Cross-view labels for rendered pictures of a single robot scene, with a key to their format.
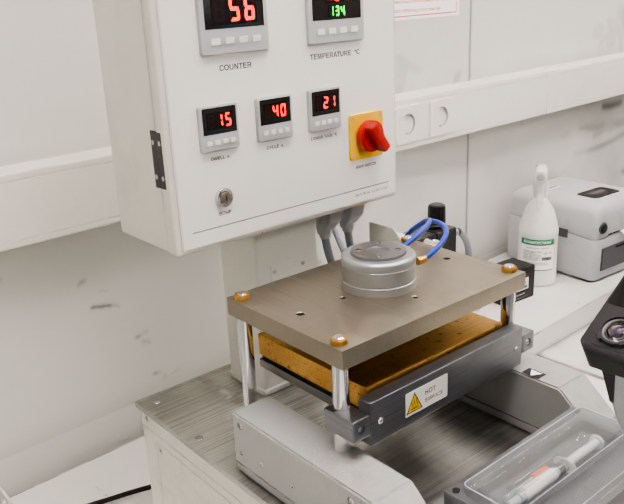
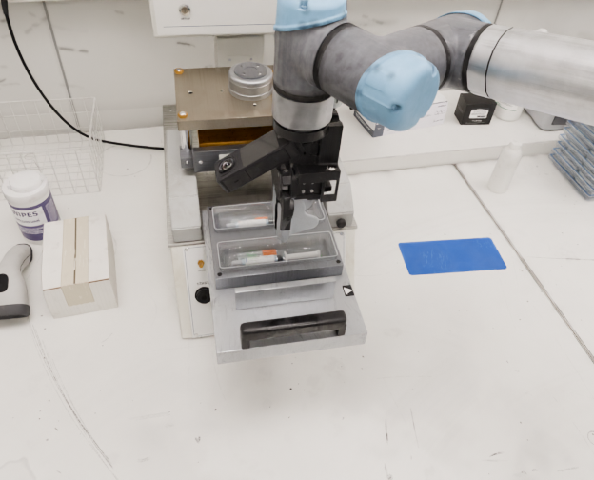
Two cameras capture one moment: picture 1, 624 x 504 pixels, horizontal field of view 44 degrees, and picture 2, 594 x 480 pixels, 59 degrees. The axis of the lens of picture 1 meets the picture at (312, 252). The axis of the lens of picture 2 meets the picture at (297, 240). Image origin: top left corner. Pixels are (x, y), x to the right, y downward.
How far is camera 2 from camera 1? 0.56 m
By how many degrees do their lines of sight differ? 33
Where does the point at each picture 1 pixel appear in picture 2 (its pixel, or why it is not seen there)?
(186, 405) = not seen: hidden behind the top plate
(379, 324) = (213, 113)
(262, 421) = (172, 140)
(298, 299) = (201, 83)
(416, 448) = (255, 184)
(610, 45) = not seen: outside the picture
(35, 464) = (141, 117)
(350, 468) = (180, 178)
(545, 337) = (465, 154)
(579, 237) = not seen: hidden behind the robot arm
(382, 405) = (202, 155)
